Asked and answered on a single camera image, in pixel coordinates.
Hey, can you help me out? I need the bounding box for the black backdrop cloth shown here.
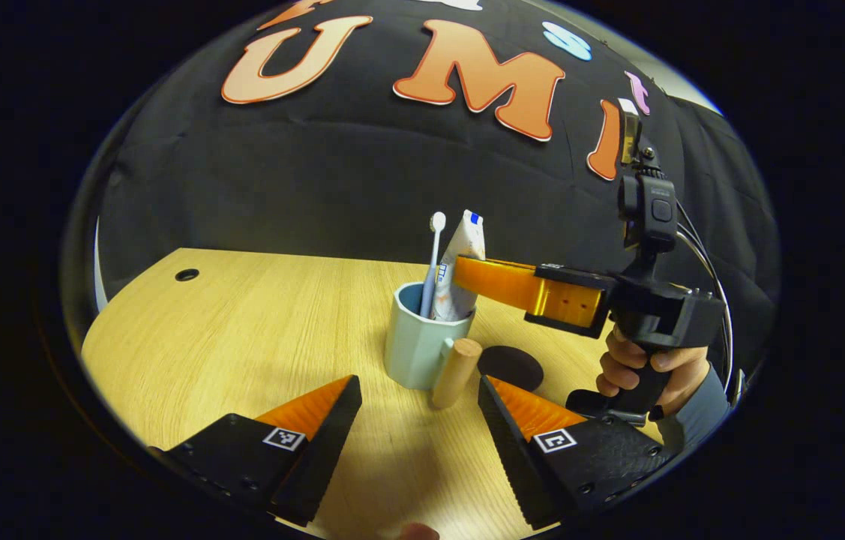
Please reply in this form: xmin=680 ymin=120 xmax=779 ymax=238
xmin=62 ymin=0 xmax=781 ymax=376

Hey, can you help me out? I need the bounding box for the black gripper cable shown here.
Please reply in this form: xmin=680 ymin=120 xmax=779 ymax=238
xmin=674 ymin=199 xmax=738 ymax=397

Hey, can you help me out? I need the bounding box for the wooden desktop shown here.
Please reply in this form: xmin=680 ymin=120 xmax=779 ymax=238
xmin=81 ymin=247 xmax=667 ymax=540

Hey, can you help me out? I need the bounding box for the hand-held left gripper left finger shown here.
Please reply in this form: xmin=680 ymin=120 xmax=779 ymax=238
xmin=148 ymin=375 xmax=364 ymax=528

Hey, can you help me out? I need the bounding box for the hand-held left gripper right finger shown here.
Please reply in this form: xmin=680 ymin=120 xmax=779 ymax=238
xmin=477 ymin=375 xmax=669 ymax=530

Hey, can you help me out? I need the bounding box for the round dark brown coaster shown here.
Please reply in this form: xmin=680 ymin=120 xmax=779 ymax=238
xmin=478 ymin=345 xmax=544 ymax=393

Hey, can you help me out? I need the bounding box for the white toothbrush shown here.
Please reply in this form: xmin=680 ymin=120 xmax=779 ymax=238
xmin=420 ymin=211 xmax=448 ymax=320

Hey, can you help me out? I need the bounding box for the white toothpaste tube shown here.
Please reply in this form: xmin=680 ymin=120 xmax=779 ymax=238
xmin=431 ymin=210 xmax=487 ymax=322

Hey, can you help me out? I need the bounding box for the light blue cup wooden handle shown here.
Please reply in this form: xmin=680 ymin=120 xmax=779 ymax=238
xmin=383 ymin=281 xmax=483 ymax=410

